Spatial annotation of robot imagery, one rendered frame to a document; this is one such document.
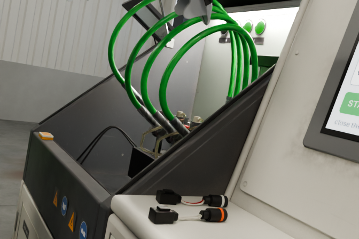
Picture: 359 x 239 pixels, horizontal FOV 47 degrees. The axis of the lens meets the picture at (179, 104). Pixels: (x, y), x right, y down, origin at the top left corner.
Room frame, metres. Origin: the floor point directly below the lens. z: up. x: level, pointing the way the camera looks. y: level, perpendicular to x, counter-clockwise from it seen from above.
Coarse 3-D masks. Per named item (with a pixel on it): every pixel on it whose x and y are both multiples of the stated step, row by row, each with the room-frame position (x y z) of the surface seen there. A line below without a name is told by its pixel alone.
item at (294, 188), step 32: (320, 0) 0.76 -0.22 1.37; (352, 0) 0.70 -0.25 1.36; (320, 32) 0.73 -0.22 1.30; (288, 64) 0.76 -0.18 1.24; (320, 64) 0.70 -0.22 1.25; (288, 96) 0.72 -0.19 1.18; (256, 128) 0.76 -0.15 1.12; (288, 128) 0.69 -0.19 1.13; (256, 160) 0.72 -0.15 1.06; (288, 160) 0.66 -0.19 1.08; (320, 160) 0.62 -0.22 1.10; (256, 192) 0.69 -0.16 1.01; (288, 192) 0.64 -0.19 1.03; (320, 192) 0.59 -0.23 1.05; (352, 192) 0.55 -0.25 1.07; (288, 224) 0.62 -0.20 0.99; (320, 224) 0.57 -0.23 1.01; (352, 224) 0.54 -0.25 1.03
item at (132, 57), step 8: (216, 8) 1.03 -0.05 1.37; (168, 16) 0.96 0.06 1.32; (176, 16) 0.98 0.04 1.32; (160, 24) 0.95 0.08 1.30; (152, 32) 0.95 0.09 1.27; (144, 40) 0.94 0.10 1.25; (240, 40) 1.07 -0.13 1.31; (136, 48) 0.93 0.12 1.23; (240, 48) 1.08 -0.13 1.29; (240, 56) 1.08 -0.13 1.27; (128, 64) 0.93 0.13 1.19; (240, 64) 1.08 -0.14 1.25; (128, 72) 0.93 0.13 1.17; (240, 72) 1.08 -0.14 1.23; (128, 80) 0.93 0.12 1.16; (240, 80) 1.09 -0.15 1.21; (128, 88) 0.93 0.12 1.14; (128, 96) 0.94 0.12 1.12; (136, 104) 0.94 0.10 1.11; (144, 112) 0.95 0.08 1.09; (152, 120) 0.96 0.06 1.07
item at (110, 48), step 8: (144, 0) 1.02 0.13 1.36; (152, 0) 1.03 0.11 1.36; (216, 0) 1.12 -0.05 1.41; (136, 8) 1.01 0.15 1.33; (128, 16) 1.00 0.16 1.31; (120, 24) 0.99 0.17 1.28; (232, 32) 1.16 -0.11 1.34; (112, 40) 0.99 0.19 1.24; (232, 40) 1.16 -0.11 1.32; (112, 48) 0.99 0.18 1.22; (232, 48) 1.17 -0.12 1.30; (112, 56) 0.99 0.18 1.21; (232, 56) 1.17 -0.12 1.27; (112, 64) 0.99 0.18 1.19; (232, 64) 1.17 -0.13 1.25; (232, 72) 1.17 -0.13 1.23; (120, 80) 1.01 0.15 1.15; (232, 80) 1.17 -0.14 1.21; (232, 88) 1.17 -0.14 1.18
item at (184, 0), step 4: (180, 0) 0.79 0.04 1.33; (184, 0) 0.80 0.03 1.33; (188, 0) 0.80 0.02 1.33; (176, 4) 0.79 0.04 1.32; (180, 4) 0.80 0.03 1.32; (184, 4) 0.80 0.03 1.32; (176, 8) 0.80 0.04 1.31; (180, 8) 0.80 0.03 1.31; (176, 12) 0.80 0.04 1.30; (180, 12) 0.80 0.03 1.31; (200, 16) 0.82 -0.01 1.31; (204, 24) 0.82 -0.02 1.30
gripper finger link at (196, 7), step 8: (192, 0) 0.76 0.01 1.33; (200, 0) 0.77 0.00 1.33; (184, 8) 0.77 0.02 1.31; (192, 8) 0.77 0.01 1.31; (200, 8) 0.78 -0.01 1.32; (208, 8) 0.78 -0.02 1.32; (184, 16) 0.77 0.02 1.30; (192, 16) 0.78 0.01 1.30; (208, 16) 0.79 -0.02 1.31; (208, 24) 0.82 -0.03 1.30
